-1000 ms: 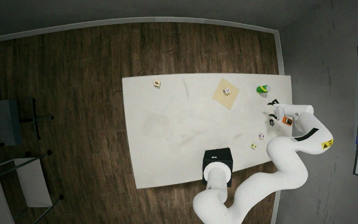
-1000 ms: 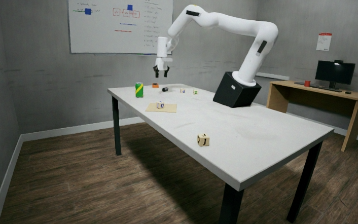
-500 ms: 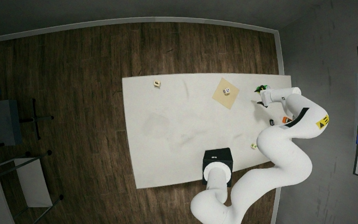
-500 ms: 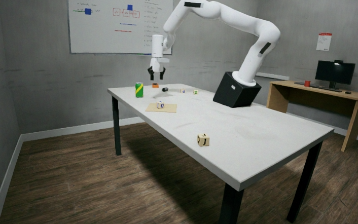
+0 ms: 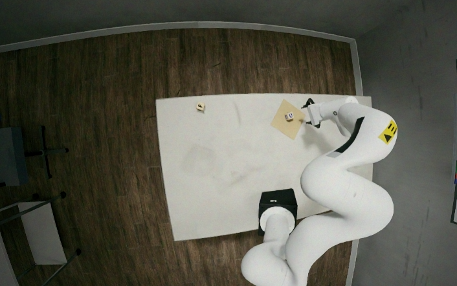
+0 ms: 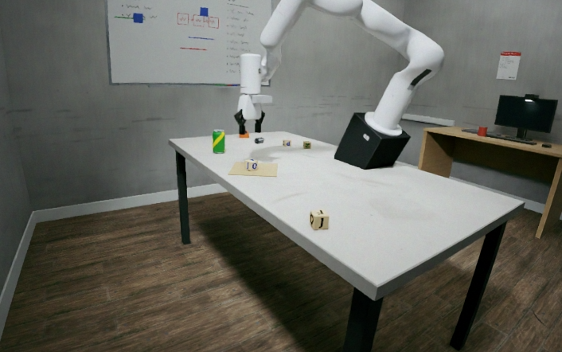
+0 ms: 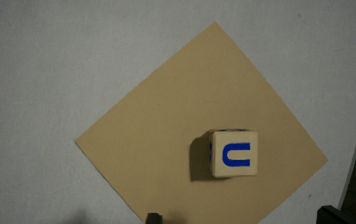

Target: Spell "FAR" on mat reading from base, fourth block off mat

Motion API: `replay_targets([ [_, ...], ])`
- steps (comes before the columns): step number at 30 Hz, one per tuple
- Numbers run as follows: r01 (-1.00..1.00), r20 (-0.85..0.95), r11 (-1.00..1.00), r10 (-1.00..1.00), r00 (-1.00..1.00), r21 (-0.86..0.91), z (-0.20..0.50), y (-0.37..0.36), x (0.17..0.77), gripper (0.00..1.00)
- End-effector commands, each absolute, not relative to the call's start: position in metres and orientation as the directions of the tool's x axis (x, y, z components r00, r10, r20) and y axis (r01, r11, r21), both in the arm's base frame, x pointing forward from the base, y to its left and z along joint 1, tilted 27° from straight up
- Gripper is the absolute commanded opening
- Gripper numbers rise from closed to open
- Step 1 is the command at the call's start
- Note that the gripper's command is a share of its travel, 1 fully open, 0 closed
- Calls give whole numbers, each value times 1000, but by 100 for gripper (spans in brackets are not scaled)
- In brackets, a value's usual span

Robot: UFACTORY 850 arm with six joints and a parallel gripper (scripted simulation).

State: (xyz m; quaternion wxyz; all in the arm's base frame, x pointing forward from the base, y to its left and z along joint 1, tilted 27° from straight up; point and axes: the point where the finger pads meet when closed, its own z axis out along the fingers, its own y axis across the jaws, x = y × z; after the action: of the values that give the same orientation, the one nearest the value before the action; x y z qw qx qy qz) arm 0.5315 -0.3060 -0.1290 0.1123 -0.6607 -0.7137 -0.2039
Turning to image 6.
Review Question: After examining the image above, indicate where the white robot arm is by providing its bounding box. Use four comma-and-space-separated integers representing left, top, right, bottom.
240, 0, 444, 136

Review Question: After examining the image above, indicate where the green drink can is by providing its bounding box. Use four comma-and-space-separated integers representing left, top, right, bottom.
213, 130, 225, 154

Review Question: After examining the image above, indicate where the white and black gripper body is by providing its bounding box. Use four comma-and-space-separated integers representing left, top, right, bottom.
238, 95, 262, 120

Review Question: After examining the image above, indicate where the tan square mat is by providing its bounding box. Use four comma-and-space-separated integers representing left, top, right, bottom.
228, 162, 278, 177

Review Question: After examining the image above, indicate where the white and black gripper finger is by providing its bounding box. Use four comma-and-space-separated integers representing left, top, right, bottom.
255, 111, 265, 133
234, 109, 246, 135

